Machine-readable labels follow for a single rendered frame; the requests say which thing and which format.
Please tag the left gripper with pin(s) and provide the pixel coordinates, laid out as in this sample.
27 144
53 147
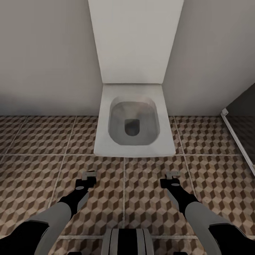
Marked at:
90 182

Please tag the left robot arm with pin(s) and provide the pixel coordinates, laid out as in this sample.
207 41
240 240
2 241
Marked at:
38 234

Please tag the toilet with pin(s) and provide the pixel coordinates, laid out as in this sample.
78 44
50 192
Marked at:
134 39

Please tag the robot trunk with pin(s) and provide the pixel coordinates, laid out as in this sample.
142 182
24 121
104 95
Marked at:
127 242

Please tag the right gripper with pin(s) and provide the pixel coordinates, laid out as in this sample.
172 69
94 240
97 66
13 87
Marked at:
164 182

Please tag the door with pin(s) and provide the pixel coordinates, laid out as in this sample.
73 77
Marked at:
241 116

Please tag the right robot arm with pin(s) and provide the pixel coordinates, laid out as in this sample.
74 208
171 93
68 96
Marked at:
217 235

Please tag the shower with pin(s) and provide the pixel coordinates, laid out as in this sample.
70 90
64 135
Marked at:
239 144

